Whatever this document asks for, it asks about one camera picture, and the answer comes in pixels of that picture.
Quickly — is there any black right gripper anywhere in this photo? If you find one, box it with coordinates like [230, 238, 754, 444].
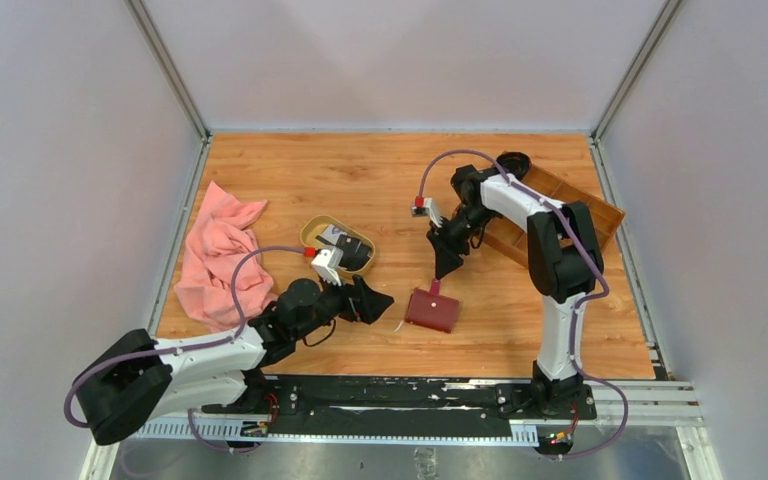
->
[427, 206, 498, 280]

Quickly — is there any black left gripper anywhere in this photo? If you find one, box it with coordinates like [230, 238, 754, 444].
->
[293, 268, 393, 341]

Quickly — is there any red leather card holder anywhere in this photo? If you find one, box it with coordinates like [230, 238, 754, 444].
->
[404, 279, 460, 333]

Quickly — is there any oval wooden tray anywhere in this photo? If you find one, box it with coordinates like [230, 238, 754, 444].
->
[299, 215, 377, 277]

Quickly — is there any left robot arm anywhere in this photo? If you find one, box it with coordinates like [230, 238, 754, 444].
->
[64, 275, 394, 446]

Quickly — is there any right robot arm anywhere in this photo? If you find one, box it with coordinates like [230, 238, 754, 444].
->
[413, 165, 604, 418]

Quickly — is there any wooden compartment organizer tray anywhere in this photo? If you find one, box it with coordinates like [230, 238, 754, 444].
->
[451, 163, 625, 266]

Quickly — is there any black tape roll top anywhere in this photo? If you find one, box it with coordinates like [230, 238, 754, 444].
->
[497, 152, 532, 181]

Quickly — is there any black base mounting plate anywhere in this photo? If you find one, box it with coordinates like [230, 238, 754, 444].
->
[200, 374, 597, 439]

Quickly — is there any pink cloth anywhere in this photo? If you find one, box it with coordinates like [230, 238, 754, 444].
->
[173, 182, 275, 333]

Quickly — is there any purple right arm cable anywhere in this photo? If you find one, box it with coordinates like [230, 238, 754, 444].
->
[413, 148, 629, 462]

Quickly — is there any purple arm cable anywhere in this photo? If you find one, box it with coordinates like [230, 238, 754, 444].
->
[413, 148, 629, 462]
[63, 246, 316, 456]

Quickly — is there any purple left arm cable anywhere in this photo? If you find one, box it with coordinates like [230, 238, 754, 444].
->
[63, 246, 316, 456]

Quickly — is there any aluminium frame rail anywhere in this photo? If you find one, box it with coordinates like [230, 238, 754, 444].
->
[130, 380, 702, 447]

